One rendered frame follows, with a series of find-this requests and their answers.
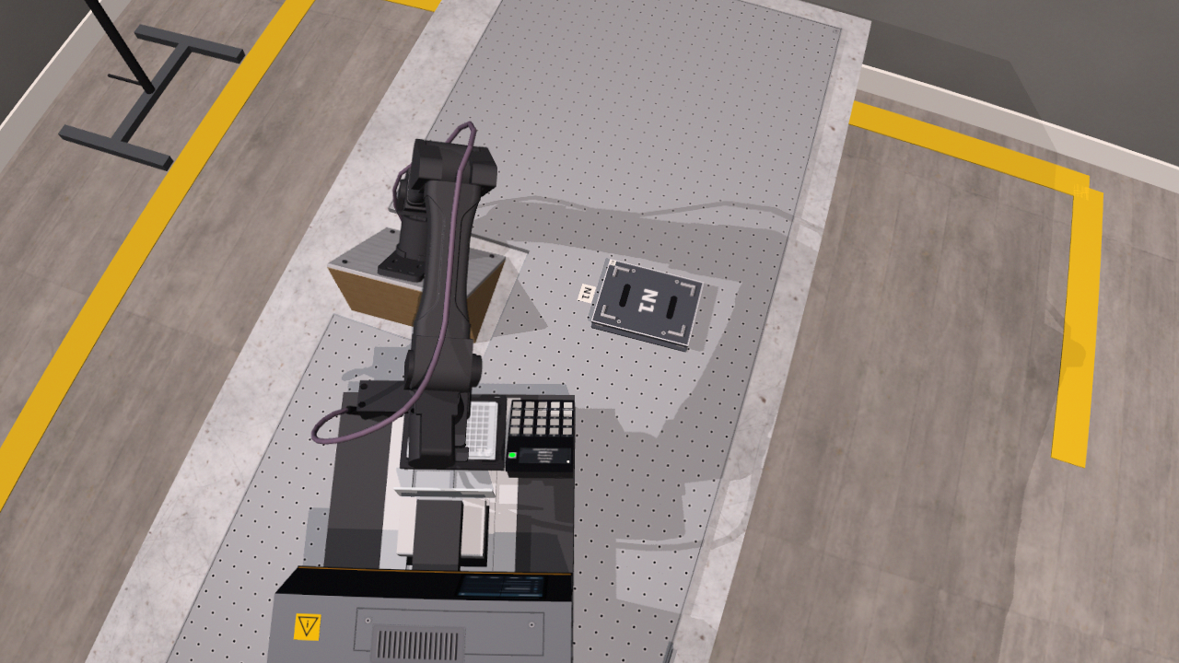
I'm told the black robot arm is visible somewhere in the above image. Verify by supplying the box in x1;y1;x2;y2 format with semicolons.
356;139;498;470

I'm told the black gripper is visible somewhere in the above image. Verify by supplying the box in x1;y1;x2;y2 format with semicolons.
455;390;472;462

